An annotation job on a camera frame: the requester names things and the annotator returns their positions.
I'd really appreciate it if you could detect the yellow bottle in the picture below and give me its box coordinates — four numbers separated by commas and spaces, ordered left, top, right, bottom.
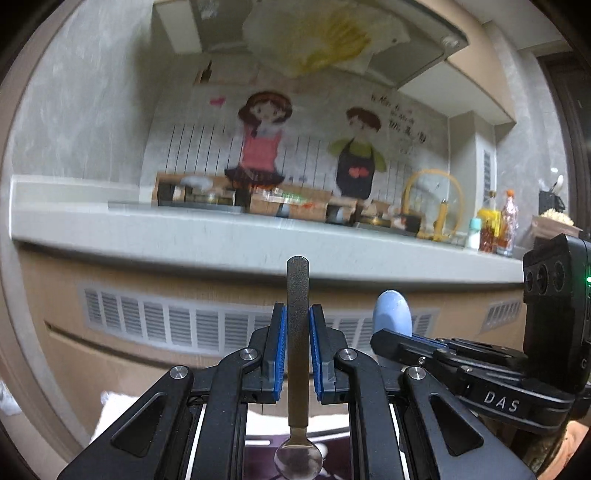
478, 191, 503, 252

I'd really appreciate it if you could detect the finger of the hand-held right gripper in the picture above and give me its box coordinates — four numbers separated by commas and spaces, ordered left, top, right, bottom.
407, 333, 523, 366
369, 330, 463, 394

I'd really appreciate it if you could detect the grey range hood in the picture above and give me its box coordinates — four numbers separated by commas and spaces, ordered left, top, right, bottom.
154, 0, 469, 88

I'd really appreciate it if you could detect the cartoon wall poster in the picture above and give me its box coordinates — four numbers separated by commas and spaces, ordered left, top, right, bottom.
143, 88, 451, 217

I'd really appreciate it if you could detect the brown cardboard box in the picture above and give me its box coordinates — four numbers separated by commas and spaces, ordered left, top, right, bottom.
249, 185, 333, 217

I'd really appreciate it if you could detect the bowl of white snacks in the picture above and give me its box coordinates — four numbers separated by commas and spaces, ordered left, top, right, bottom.
531, 209, 575, 241

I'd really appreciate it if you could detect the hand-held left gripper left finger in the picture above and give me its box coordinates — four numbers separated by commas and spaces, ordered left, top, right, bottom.
58, 302, 287, 480

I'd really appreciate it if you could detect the beige wall cabinet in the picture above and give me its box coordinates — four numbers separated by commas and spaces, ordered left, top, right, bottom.
397, 21, 518, 125

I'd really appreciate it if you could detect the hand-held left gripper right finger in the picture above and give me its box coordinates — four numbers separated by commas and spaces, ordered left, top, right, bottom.
308, 304, 539, 480

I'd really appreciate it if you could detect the purple plastic utensil holder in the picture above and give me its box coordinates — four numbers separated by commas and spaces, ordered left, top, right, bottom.
242, 431, 356, 480

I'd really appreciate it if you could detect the brown translucent spoon black handle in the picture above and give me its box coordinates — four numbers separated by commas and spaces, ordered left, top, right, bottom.
274, 255, 324, 480

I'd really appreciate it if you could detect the white towel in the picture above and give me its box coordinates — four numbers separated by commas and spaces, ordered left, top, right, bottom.
92, 390, 352, 444

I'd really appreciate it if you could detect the black gas cooktop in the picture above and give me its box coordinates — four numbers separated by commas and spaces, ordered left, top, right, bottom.
108, 182, 247, 215

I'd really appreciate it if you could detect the person's right hand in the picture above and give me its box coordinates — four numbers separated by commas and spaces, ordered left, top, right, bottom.
547, 414, 591, 480

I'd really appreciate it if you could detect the blue plastic spoon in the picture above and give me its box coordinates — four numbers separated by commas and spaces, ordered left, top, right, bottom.
372, 290, 413, 337

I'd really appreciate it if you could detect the black utensil pot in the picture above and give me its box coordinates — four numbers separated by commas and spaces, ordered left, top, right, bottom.
538, 175, 566, 217

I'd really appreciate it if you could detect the small grey vent grille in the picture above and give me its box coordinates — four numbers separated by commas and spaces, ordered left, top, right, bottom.
480, 298, 523, 334

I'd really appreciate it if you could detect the grey kitchen countertop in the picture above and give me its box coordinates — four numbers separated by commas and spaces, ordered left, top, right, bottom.
9, 178, 532, 284

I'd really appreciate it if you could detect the large grey vent grille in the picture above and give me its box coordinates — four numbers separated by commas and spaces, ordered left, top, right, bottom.
78, 284, 439, 356

